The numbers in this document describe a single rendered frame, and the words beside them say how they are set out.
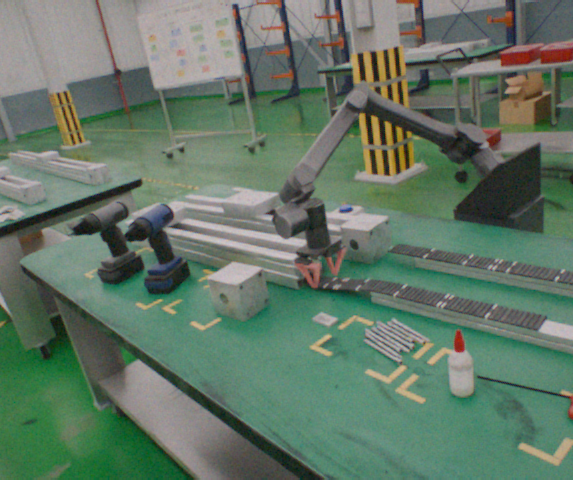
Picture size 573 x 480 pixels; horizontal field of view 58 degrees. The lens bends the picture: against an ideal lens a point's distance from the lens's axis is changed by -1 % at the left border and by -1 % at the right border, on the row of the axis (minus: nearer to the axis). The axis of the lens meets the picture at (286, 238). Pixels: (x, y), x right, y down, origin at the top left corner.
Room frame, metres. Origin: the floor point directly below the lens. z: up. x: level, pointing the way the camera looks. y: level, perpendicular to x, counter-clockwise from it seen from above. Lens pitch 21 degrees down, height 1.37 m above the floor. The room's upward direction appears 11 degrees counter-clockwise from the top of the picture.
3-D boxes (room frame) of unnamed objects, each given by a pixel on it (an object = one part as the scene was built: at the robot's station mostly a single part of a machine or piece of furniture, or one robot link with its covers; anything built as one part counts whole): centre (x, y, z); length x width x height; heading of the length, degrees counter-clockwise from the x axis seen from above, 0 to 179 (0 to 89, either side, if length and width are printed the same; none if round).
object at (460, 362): (0.68, -0.24, 0.84); 0.04 x 0.04 x 0.12
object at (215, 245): (1.48, 0.23, 0.82); 0.80 x 0.10 x 0.09; 43
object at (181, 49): (7.24, 0.75, 0.97); 1.51 x 0.50 x 1.95; 58
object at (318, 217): (1.14, -0.07, 0.97); 0.07 x 0.06 x 0.07; 128
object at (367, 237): (1.29, -0.22, 0.83); 0.12 x 0.09 x 0.10; 133
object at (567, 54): (3.93, -1.93, 0.50); 1.03 x 0.55 x 1.01; 50
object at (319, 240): (1.14, -0.07, 0.91); 0.10 x 0.07 x 0.07; 133
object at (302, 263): (1.13, -0.05, 0.84); 0.07 x 0.07 x 0.09; 43
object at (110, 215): (1.44, 0.53, 0.89); 0.20 x 0.08 x 0.22; 142
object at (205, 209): (1.60, 0.09, 0.82); 0.80 x 0.10 x 0.09; 43
